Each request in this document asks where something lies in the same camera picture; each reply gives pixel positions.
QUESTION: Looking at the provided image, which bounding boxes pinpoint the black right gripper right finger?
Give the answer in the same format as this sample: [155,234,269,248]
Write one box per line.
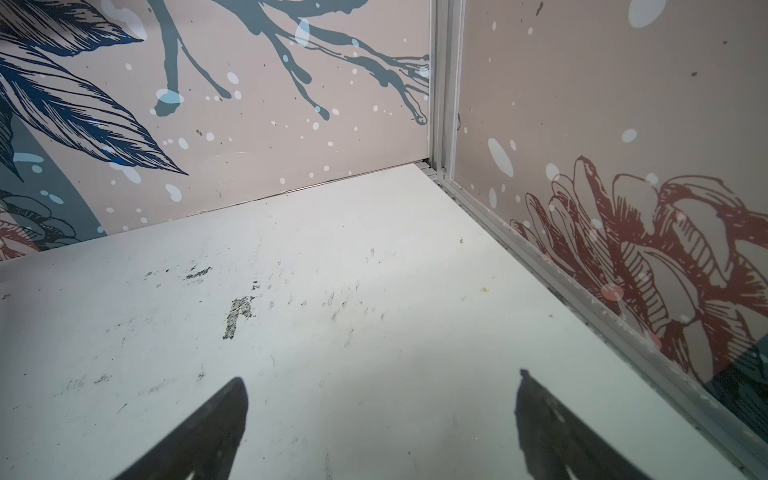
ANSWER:
[515,369,648,479]

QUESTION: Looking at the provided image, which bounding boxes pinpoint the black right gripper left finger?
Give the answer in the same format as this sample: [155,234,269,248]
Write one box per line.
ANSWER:
[117,377,249,479]

